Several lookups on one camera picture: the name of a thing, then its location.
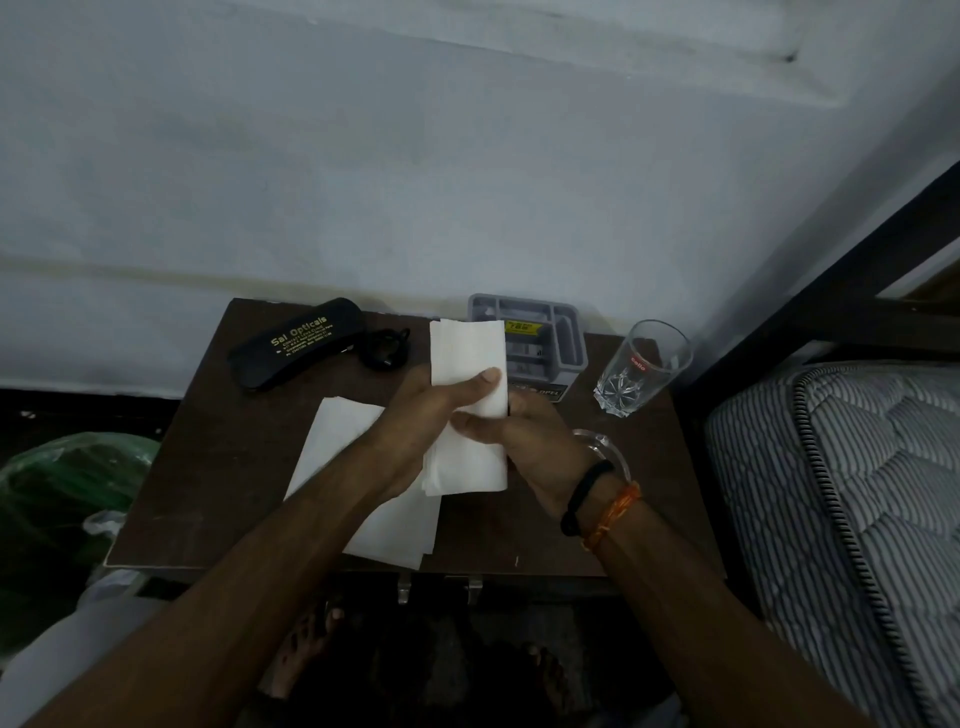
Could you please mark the person's left hand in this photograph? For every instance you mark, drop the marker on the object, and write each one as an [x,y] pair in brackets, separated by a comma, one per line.
[409,435]

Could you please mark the person's right hand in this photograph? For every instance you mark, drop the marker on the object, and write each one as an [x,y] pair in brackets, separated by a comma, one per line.
[540,450]

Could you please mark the clear glass ashtray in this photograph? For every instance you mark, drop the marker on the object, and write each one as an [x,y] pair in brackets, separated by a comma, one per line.
[604,446]

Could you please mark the white paper napkin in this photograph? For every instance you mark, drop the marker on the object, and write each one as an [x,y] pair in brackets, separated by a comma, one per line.
[330,435]
[465,345]

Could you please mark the grey plastic organizer box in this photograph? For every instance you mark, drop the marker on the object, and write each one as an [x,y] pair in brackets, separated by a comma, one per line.
[547,337]

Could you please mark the clear drinking glass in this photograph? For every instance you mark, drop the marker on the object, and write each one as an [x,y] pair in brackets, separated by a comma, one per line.
[637,375]

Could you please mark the black glasses case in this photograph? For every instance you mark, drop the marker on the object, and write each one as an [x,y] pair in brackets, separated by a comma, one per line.
[296,341]

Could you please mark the pink-white wrapper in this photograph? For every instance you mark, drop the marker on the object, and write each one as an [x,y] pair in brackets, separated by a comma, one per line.
[109,555]

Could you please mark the person's left forearm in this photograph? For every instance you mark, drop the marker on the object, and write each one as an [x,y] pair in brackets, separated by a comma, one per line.
[210,615]

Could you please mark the person's right forearm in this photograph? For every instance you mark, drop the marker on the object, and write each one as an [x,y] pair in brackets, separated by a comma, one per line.
[712,637]

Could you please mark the person's right foot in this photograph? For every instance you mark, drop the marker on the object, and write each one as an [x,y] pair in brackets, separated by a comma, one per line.
[547,679]

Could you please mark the person's foot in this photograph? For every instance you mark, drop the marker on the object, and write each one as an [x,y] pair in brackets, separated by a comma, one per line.
[547,679]
[300,645]

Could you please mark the person's left foot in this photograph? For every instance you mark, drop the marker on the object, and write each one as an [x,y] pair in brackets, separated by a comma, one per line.
[300,645]

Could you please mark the black wristband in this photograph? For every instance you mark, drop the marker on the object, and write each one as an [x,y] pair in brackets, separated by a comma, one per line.
[585,495]

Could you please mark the metal drawer latch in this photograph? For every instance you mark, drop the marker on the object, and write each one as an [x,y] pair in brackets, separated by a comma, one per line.
[405,589]
[474,590]

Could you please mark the grey striped quilted mattress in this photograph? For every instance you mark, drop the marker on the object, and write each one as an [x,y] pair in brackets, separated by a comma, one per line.
[847,525]

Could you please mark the green lined waste bin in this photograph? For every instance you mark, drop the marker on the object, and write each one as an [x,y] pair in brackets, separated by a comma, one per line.
[52,517]

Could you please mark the black bed frame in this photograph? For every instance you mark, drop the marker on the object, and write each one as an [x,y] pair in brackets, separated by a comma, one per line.
[825,292]

